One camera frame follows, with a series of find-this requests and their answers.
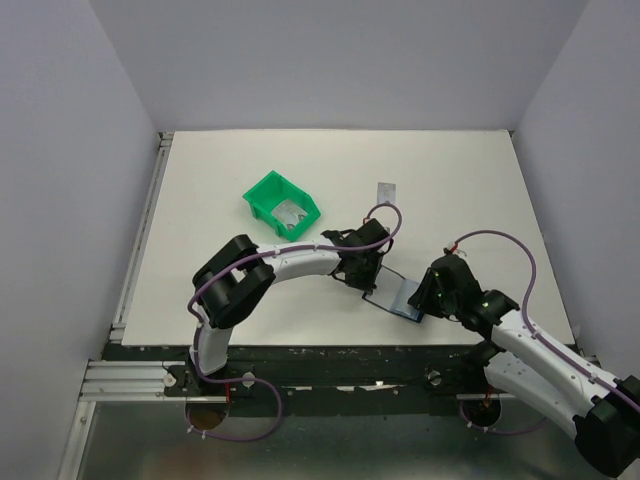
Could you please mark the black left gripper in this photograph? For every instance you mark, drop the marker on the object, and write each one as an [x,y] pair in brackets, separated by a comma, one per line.
[369,282]

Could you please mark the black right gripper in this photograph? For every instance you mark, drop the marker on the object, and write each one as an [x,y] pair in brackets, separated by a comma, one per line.
[422,296]

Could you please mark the blue leather card holder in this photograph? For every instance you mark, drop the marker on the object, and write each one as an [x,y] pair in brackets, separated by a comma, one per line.
[392,293]

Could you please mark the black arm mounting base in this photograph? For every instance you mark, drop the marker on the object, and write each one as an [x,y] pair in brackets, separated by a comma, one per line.
[339,380]

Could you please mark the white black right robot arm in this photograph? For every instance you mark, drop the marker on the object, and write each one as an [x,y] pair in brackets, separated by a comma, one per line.
[596,409]

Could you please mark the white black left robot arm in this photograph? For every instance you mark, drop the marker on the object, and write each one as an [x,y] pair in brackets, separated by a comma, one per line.
[230,285]

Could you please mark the silver card on table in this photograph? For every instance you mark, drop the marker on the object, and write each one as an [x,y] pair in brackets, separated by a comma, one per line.
[386,193]

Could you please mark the green plastic bin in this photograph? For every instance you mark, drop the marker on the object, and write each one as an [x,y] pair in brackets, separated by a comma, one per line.
[269,192]

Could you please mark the aluminium table edge rail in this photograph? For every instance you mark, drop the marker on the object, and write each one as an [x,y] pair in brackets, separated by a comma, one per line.
[118,325]

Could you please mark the aluminium front frame rail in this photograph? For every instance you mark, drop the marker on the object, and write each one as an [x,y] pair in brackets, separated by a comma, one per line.
[111,382]

